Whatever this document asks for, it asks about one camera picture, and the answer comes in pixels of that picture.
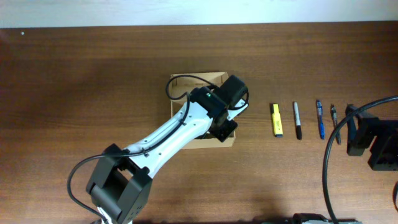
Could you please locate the yellow highlighter marker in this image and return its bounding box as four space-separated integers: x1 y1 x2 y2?
272 103 283 138

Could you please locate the grey black permanent marker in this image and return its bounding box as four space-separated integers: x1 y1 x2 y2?
293 101 302 140

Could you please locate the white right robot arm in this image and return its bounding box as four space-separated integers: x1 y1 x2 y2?
347 111 397 171

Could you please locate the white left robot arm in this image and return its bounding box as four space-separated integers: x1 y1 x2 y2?
86 75 248 223

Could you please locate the brown cardboard box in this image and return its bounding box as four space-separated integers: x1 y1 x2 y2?
167 72 236 149

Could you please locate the blue ballpoint pen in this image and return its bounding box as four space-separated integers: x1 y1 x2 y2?
316 100 325 139

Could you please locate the black ballpoint pen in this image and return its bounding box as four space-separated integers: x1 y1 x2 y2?
330 104 341 144

